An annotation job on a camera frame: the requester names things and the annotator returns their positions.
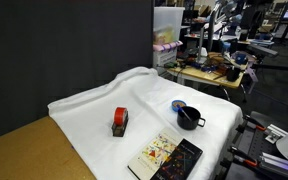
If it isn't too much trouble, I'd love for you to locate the black pen cup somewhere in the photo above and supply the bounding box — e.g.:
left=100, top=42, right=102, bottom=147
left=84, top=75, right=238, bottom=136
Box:
left=226, top=66, right=241, bottom=82

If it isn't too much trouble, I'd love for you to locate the red tape roll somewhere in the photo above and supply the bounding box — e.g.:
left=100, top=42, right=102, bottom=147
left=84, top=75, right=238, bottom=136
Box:
left=114, top=107, right=127, bottom=126

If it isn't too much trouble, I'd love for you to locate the black mug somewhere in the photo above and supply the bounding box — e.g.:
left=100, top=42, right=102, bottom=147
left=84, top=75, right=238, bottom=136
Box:
left=177, top=106, right=206, bottom=130

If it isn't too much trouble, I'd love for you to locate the blue bowl of cereal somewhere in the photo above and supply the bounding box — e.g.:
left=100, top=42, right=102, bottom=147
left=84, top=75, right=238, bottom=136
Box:
left=171, top=100, right=186, bottom=112

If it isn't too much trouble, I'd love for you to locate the cluttered wooden desk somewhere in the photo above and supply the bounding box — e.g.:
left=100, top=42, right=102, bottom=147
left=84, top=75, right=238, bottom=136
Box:
left=167, top=66, right=244, bottom=89

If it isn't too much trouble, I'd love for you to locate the white tablecloth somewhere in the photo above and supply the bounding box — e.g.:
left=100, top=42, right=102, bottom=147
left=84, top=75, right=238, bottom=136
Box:
left=48, top=67, right=242, bottom=180

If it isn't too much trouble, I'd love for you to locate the clear plastic storage bin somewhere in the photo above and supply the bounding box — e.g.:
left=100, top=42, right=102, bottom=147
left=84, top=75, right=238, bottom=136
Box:
left=153, top=7, right=184, bottom=69

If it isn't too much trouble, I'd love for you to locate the black and white book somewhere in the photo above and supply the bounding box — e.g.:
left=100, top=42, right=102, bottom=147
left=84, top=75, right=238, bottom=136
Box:
left=128, top=128, right=203, bottom=180

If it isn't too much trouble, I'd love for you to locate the brown cork table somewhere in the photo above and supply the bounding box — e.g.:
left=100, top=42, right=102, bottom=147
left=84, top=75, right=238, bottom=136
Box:
left=0, top=116, right=96, bottom=180

